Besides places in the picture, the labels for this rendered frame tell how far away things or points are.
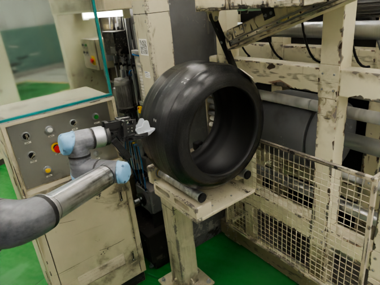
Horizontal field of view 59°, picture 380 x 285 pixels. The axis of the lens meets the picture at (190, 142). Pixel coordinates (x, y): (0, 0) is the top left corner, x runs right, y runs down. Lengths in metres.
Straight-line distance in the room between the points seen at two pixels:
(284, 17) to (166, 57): 0.55
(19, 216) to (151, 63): 0.98
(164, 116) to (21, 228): 0.66
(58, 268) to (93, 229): 0.26
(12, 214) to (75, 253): 1.21
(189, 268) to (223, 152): 0.83
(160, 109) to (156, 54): 0.37
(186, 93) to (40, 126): 0.80
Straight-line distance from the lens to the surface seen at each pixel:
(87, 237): 2.03
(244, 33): 1.67
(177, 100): 1.27
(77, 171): 1.20
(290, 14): 1.49
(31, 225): 0.87
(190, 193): 1.50
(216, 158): 1.72
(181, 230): 2.01
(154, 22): 1.60
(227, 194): 1.66
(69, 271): 2.10
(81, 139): 1.18
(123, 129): 1.23
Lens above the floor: 1.69
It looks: 23 degrees down
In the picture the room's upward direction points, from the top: 6 degrees counter-clockwise
